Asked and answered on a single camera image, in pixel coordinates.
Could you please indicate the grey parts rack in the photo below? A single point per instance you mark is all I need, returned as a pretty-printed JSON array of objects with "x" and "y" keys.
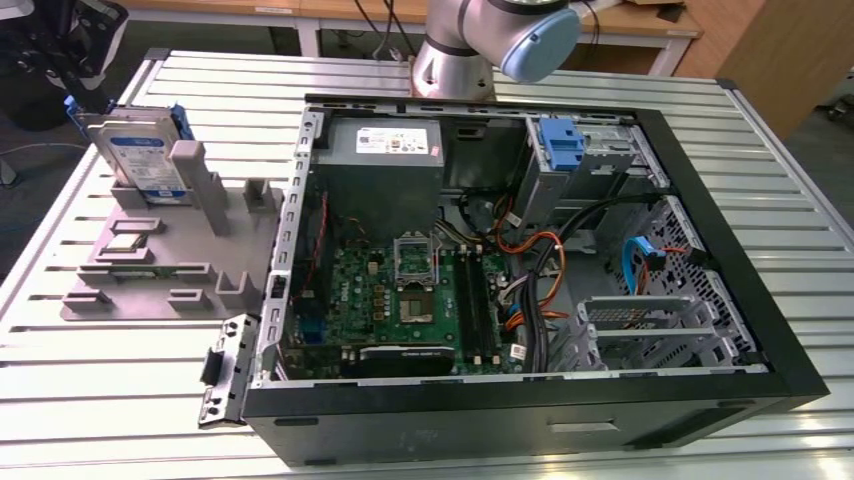
[{"x": 181, "y": 250}]

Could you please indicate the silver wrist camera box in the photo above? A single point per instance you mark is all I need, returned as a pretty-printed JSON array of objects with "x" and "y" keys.
[{"x": 107, "y": 40}]

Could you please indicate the black chair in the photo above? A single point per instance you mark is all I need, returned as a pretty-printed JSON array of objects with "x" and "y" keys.
[{"x": 27, "y": 110}]

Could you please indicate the office chair base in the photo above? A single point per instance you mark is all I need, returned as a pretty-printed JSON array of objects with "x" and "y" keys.
[{"x": 841, "y": 107}]

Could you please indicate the CPU socket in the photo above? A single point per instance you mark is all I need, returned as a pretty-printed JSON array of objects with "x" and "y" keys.
[{"x": 417, "y": 305}]

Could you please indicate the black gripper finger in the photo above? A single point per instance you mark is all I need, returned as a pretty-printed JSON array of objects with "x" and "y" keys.
[{"x": 83, "y": 90}]

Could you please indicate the hard disk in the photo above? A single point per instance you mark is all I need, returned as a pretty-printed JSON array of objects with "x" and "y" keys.
[{"x": 137, "y": 150}]

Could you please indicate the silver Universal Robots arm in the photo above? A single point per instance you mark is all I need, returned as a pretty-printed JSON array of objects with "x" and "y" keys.
[{"x": 447, "y": 65}]

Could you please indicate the grey optical drive bay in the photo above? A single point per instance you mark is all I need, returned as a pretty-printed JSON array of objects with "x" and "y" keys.
[{"x": 601, "y": 150}]

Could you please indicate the black open PC case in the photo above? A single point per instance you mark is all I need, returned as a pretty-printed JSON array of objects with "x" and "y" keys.
[{"x": 468, "y": 425}]

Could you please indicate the grey power supply unit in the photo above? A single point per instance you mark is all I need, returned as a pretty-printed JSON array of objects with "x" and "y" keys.
[{"x": 374, "y": 200}]

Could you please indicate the green RAM stick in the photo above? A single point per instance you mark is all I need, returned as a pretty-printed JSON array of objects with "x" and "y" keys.
[{"x": 143, "y": 271}]

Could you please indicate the black RAM slot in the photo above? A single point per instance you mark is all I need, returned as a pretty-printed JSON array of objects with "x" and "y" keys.
[
  {"x": 469, "y": 305},
  {"x": 488, "y": 305}
]

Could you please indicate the black graphics card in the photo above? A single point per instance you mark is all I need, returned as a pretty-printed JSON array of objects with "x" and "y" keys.
[{"x": 401, "y": 357}]

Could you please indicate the blue plastic drive latch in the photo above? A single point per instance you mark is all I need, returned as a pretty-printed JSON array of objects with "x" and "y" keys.
[{"x": 561, "y": 145}]

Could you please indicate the blue expansion slot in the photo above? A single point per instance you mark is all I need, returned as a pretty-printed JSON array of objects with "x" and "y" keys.
[{"x": 313, "y": 332}]

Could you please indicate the green motherboard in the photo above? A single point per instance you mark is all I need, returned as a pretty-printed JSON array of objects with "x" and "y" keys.
[{"x": 361, "y": 300}]

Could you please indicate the grey card retainer bracket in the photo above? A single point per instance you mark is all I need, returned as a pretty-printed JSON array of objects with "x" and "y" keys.
[{"x": 230, "y": 380}]

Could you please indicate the wooden cabinet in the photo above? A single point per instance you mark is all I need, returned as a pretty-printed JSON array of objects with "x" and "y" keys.
[{"x": 788, "y": 50}]

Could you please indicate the silver CPU chip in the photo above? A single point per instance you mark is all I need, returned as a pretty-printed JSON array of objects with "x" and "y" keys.
[{"x": 126, "y": 242}]

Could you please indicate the wooden desk white frame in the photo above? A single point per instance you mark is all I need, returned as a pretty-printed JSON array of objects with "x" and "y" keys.
[{"x": 201, "y": 6}]

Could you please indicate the metal disk bay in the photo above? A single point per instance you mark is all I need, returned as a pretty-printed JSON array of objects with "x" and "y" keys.
[{"x": 641, "y": 302}]

